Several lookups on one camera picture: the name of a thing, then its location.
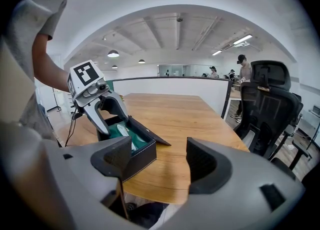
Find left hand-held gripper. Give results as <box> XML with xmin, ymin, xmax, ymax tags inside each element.
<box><xmin>66</xmin><ymin>59</ymin><xmax>130</xmax><ymax>135</ymax></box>

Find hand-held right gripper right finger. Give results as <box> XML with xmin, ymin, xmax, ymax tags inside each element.
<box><xmin>185</xmin><ymin>137</ymin><xmax>233</xmax><ymax>195</ymax></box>

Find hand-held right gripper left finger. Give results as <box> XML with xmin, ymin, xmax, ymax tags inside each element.
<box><xmin>90</xmin><ymin>136</ymin><xmax>133</xmax><ymax>221</ymax></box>

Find black leather box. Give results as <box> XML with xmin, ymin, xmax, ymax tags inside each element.
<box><xmin>96</xmin><ymin>115</ymin><xmax>172</xmax><ymax>183</ymax></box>

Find green tissue pack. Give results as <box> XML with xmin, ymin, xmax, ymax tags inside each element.
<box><xmin>107</xmin><ymin>121</ymin><xmax>154</xmax><ymax>154</ymax></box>

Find person's left forearm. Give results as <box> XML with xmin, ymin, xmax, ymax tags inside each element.
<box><xmin>31</xmin><ymin>33</ymin><xmax>71</xmax><ymax>93</ymax></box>

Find black floor stand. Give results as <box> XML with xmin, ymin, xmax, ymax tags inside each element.
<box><xmin>50</xmin><ymin>87</ymin><xmax>63</xmax><ymax>113</ymax></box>

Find black trousers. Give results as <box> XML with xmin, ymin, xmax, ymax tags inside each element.
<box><xmin>124</xmin><ymin>200</ymin><xmax>171</xmax><ymax>227</ymax></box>

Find wooden table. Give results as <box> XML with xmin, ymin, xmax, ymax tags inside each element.
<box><xmin>112</xmin><ymin>76</ymin><xmax>233</xmax><ymax>120</ymax></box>

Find black headrest office chair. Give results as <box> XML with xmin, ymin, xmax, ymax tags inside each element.
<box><xmin>233</xmin><ymin>60</ymin><xmax>305</xmax><ymax>161</ymax></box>

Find grey t-shirt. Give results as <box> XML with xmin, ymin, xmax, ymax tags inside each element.
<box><xmin>0</xmin><ymin>0</ymin><xmax>71</xmax><ymax>142</ymax></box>

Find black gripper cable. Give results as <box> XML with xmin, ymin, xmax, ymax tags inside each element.
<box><xmin>64</xmin><ymin>106</ymin><xmax>79</xmax><ymax>148</ymax></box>

